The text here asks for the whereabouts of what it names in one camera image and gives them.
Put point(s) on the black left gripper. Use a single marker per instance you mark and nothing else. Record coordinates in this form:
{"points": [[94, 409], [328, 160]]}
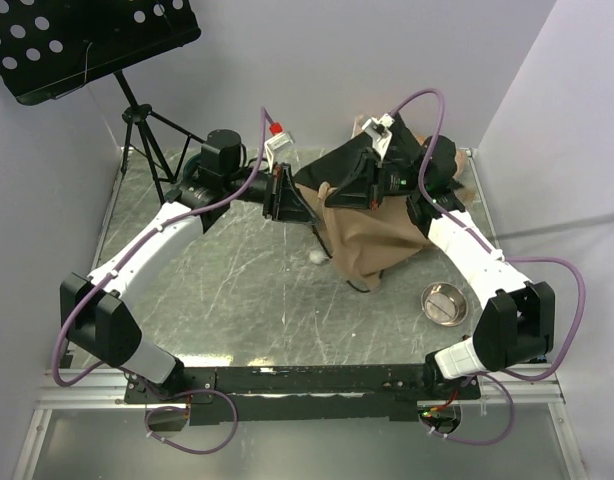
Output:
{"points": [[284, 203]]}

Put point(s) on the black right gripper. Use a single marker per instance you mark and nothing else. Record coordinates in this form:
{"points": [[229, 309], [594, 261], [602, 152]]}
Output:
{"points": [[361, 189]]}

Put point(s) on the tan black pet tent fabric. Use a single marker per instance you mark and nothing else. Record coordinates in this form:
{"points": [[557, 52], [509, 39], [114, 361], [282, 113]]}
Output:
{"points": [[386, 233]]}

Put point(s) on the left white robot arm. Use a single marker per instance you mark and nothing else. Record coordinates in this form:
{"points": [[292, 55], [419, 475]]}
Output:
{"points": [[96, 309]]}

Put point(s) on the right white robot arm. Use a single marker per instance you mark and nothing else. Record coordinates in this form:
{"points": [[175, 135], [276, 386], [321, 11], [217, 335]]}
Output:
{"points": [[517, 319]]}

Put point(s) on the teal double pet bowl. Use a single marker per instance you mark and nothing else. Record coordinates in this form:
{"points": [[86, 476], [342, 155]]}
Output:
{"points": [[191, 166]]}

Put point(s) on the steel pet bowl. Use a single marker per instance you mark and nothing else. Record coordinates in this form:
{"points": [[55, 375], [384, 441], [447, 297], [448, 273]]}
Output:
{"points": [[444, 304]]}

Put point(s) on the orange patterned pillow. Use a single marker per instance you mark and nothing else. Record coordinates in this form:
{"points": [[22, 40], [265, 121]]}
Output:
{"points": [[460, 158]]}

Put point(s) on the black music stand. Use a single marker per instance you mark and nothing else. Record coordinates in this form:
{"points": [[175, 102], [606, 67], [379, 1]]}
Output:
{"points": [[49, 49]]}

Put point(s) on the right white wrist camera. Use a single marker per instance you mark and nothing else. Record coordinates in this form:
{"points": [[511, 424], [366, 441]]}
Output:
{"points": [[379, 129]]}

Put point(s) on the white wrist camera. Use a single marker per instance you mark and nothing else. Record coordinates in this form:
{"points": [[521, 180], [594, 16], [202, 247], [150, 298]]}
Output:
{"points": [[379, 129], [279, 140]]}

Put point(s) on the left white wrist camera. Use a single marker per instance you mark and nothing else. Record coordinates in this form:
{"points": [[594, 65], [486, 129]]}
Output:
{"points": [[279, 140]]}

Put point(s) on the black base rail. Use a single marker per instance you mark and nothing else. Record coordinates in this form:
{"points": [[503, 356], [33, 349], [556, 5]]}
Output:
{"points": [[278, 393]]}

